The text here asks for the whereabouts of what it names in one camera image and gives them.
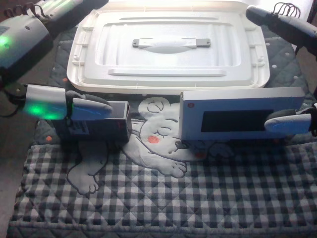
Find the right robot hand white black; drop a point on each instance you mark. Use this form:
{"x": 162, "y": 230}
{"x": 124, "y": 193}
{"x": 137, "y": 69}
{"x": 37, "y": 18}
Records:
{"x": 289, "y": 124}

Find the grey quilt with printed bear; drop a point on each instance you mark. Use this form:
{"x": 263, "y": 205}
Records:
{"x": 158, "y": 198}

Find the white box with dark panel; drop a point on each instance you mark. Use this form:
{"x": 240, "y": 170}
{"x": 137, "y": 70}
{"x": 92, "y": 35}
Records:
{"x": 193, "y": 119}

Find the small dark box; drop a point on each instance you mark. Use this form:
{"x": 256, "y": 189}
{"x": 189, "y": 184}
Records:
{"x": 104, "y": 130}

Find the white plastic lid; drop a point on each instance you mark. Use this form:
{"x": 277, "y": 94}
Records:
{"x": 168, "y": 67}

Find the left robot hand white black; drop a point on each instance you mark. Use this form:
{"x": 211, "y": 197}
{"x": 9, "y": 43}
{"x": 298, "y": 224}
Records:
{"x": 44, "y": 101}

